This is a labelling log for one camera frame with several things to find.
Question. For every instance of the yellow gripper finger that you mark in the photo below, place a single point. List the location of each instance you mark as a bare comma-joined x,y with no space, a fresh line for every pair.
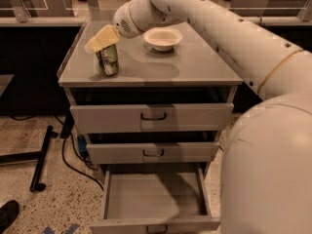
105,37

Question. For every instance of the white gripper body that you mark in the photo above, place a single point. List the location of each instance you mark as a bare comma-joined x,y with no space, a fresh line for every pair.
123,22

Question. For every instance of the green soda can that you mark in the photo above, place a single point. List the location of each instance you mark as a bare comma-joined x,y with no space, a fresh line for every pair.
108,60

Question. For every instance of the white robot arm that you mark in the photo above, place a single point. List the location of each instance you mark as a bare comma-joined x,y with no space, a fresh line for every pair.
266,169

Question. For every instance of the grey drawer cabinet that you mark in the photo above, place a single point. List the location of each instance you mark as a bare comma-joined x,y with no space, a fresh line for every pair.
191,72

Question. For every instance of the top grey drawer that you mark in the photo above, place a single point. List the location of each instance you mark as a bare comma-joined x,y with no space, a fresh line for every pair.
139,118

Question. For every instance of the middle grey drawer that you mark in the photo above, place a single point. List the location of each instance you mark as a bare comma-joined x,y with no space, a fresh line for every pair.
137,153

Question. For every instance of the bottom grey open drawer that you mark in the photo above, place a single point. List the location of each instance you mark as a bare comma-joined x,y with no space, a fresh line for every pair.
155,199

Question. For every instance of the white paper bowl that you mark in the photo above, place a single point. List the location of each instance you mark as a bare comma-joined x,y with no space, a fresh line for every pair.
162,39

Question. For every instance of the black metal stand leg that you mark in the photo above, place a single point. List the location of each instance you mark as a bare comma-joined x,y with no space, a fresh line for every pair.
38,156

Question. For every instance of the blue tape cross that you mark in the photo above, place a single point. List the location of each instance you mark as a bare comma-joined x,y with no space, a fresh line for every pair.
71,229

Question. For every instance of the black shoe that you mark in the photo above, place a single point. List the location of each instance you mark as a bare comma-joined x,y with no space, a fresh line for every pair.
8,214

